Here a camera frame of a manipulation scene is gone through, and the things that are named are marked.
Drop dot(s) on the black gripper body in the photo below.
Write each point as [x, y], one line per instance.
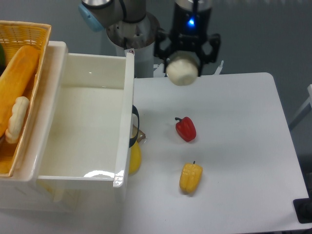
[190, 23]

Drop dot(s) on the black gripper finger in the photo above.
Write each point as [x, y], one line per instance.
[214, 41]
[163, 47]

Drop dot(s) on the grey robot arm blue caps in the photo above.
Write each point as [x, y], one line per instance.
[101, 14]

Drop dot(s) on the white upper drawer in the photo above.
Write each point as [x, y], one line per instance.
[88, 142]

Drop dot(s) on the brown item under drawer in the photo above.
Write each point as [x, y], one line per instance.
[140, 134]

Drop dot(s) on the white drawer cabinet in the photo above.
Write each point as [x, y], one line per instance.
[24, 190]

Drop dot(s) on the red bell pepper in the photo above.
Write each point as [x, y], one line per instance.
[185, 128]

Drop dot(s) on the yellow lemon fruit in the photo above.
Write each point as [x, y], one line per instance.
[135, 158]

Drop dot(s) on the yellow bell pepper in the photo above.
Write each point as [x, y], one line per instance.
[190, 177]

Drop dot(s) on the yellow wicker basket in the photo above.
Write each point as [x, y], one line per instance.
[14, 35]

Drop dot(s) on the orange baguette bread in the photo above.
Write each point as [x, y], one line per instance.
[14, 80]

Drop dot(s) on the small cream twisted bread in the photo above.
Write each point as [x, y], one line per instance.
[16, 120]

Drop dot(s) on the green vegetable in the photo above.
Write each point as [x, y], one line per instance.
[2, 56]

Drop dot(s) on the black device at table edge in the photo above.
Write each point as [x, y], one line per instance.
[303, 209]

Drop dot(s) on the white metal bracket right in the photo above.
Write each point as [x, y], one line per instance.
[219, 68]

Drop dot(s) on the white metal bracket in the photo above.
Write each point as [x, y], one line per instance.
[159, 71]
[219, 68]

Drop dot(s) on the white metal bracket left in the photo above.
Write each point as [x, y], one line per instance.
[159, 71]

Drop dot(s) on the white frame at right edge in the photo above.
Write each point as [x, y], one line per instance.
[302, 111]

